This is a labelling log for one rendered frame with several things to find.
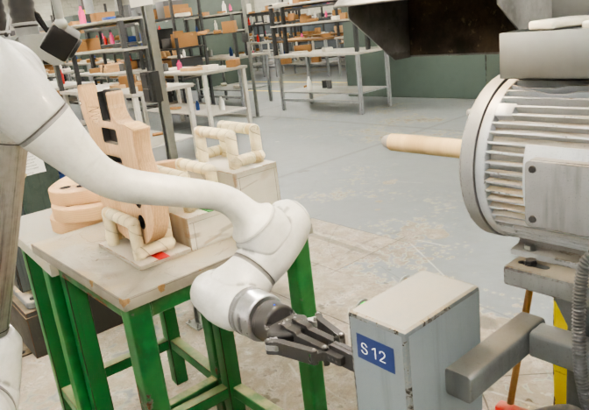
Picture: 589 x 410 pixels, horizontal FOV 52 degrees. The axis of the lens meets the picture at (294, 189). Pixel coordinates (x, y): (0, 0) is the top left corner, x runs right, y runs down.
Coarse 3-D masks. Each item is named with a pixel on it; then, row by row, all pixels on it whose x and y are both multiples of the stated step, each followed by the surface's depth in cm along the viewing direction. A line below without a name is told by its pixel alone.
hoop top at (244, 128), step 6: (222, 120) 183; (222, 126) 181; (228, 126) 178; (234, 126) 176; (240, 126) 173; (246, 126) 171; (252, 126) 169; (258, 126) 170; (240, 132) 175; (246, 132) 172
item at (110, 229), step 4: (104, 220) 164; (108, 220) 163; (104, 224) 164; (108, 224) 164; (112, 224) 164; (116, 224) 166; (104, 228) 165; (108, 228) 164; (112, 228) 164; (116, 228) 165; (108, 232) 164; (112, 232) 165; (116, 232) 165; (108, 236) 165; (112, 236) 165; (116, 236) 165; (108, 240) 165; (112, 240) 165; (116, 240) 166; (108, 244) 166; (112, 244) 165; (116, 244) 166
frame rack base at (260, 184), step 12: (216, 156) 187; (216, 168) 171; (228, 168) 169; (240, 168) 167; (252, 168) 166; (264, 168) 169; (276, 168) 171; (228, 180) 165; (240, 180) 164; (252, 180) 167; (264, 180) 169; (276, 180) 172; (252, 192) 167; (264, 192) 170; (276, 192) 173
